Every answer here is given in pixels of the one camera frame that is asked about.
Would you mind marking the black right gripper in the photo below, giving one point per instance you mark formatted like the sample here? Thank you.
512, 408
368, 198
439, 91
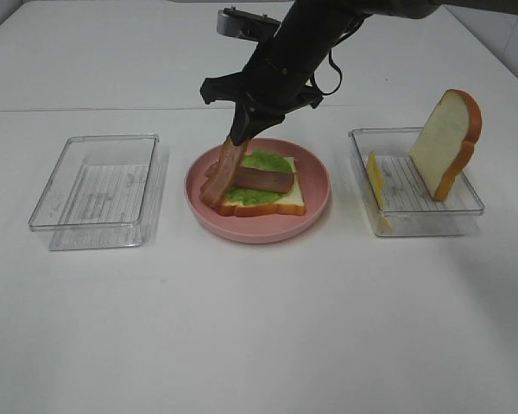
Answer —
273, 82

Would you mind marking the green lettuce leaf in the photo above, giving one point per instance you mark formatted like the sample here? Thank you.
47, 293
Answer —
263, 160

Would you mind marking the brown bacon strip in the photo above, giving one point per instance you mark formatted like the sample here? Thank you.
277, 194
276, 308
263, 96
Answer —
261, 180

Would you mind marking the red bacon strip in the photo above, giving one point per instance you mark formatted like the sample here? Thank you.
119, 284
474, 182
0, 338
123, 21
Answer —
213, 191

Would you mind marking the white bread slice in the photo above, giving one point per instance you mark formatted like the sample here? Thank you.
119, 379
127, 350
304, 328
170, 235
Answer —
293, 203

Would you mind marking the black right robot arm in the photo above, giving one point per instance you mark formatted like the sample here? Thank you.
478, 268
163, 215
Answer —
341, 19

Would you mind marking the pink round plate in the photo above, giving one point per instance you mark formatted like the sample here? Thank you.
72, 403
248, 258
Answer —
314, 184

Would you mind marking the yellow cheese slice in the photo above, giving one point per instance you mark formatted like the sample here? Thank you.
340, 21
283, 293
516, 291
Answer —
377, 183

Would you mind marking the clear plastic tray left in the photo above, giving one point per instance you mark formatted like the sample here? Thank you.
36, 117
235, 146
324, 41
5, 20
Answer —
104, 192

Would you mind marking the clear plastic tray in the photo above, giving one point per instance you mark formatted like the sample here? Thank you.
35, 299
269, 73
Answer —
408, 205
104, 192

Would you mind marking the clear plastic tray right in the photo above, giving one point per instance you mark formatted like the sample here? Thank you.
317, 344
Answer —
408, 205

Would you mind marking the upright bread slice right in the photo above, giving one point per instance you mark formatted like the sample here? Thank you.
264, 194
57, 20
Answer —
447, 142

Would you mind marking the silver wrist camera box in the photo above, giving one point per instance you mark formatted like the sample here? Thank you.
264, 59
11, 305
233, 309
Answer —
236, 23

